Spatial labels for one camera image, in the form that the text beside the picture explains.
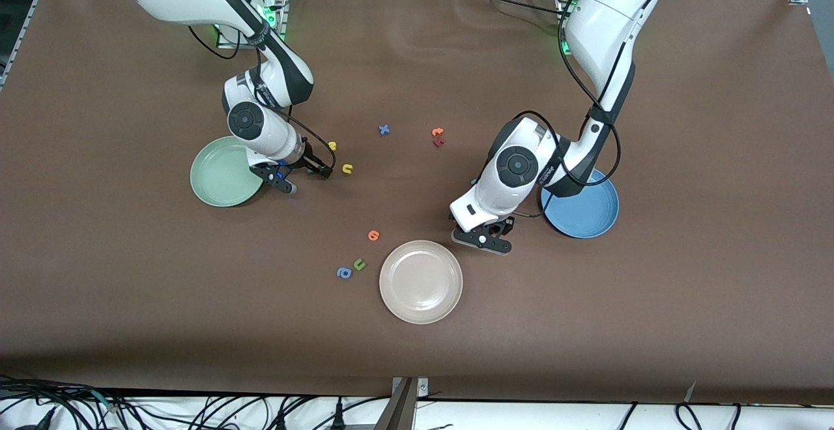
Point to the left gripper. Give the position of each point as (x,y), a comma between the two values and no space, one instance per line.
(500,226)

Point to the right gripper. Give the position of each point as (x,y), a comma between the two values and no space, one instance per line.
(311,163)

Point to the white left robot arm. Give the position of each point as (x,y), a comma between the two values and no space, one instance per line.
(606,26)

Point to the orange foam digit six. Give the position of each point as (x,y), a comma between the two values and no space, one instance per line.
(369,234)

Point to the blue plate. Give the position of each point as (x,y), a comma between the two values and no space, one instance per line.
(586,212)

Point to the beige plate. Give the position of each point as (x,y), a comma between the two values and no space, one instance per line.
(421,282)

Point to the green plate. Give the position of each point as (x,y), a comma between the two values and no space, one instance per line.
(218,176)

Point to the green foam letter U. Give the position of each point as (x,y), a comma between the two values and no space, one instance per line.
(357,267)

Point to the blue foam letter A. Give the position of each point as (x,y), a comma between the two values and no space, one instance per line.
(348,276)

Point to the white paper tag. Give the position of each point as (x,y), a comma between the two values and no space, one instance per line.
(690,391)

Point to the metal table edge bracket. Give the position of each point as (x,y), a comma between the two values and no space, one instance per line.
(404,404)

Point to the long aluminium frame rail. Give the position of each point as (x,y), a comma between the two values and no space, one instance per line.
(26,29)

